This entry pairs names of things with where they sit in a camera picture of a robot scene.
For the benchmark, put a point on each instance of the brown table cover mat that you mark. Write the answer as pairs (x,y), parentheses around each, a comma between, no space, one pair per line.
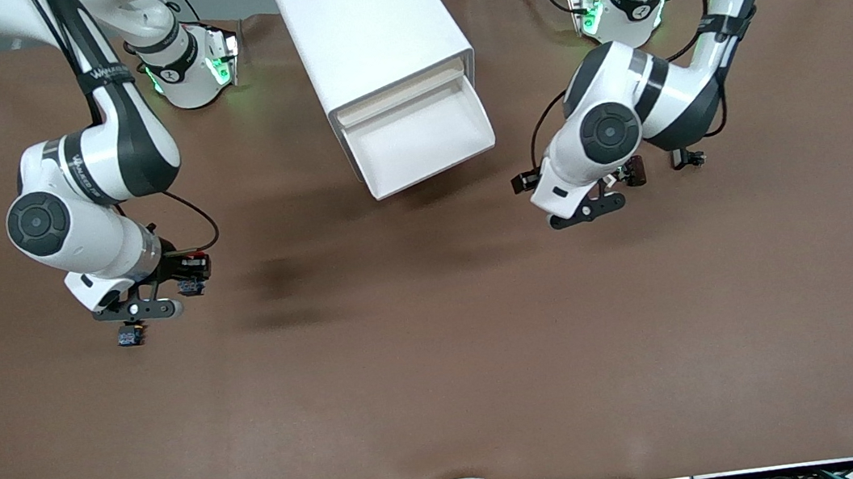
(440,352)

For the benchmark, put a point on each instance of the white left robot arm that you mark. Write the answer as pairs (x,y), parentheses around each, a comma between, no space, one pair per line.
(609,132)

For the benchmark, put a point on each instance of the small black switch component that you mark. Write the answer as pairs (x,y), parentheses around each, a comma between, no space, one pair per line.
(683,157)

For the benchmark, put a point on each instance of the white plastic drawer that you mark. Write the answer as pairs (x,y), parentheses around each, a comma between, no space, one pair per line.
(423,142)
(401,98)

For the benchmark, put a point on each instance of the white drawer cabinet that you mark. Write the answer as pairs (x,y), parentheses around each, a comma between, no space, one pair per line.
(360,28)

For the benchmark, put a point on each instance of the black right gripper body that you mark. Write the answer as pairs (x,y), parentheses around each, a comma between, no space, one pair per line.
(174,266)

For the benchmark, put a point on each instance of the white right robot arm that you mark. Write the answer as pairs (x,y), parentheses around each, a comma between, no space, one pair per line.
(99,157)

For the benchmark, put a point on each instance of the yellow push button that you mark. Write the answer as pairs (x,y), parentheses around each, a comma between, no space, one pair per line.
(131,336)

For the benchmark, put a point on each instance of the red push button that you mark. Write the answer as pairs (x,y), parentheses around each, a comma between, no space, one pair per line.
(192,288)

